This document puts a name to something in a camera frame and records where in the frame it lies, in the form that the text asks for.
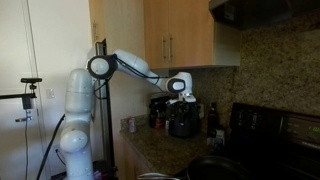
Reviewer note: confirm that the dark tall bottle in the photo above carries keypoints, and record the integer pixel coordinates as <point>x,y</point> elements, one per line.
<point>213,115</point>

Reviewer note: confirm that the stainless steel refrigerator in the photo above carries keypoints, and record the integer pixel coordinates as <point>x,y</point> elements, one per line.
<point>101,133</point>

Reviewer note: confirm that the pink soda can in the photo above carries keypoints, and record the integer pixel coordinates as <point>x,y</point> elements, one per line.
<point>132,125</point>

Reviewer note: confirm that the black coffee maker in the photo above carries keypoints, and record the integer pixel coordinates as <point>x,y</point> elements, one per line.
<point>156,111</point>

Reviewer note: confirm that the wooden lower cabinet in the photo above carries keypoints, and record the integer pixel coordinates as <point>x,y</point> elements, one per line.
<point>128,163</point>

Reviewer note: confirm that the white wall outlet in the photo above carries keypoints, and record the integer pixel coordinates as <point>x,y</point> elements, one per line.
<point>201,110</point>

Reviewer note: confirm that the tall wooden cabinet panel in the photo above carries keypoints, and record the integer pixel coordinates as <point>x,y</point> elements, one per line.
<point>116,16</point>

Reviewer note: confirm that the wooden upper cabinet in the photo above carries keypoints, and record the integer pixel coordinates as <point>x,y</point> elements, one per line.
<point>190,33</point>

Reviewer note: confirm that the wooden cabinet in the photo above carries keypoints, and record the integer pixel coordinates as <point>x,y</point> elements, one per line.
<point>190,33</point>
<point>128,163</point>

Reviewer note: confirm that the range hood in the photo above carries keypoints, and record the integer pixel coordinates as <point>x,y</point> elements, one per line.
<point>260,11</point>

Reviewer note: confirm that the black frying pan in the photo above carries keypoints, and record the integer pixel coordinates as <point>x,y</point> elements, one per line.
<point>216,168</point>

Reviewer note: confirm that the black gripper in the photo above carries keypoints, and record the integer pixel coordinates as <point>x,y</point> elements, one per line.
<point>184,108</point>

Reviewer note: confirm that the white light switch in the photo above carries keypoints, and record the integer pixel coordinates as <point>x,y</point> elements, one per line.
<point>50,93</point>

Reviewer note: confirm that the black camera on stand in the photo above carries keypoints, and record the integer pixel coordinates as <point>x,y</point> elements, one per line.
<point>30,80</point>

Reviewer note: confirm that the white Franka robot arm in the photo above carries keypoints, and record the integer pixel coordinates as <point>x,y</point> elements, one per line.
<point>78,100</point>

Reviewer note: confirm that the silver pot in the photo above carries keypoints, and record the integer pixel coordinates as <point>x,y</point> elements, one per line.
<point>156,176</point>

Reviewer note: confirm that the black stove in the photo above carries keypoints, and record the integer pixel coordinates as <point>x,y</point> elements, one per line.
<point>266,133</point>

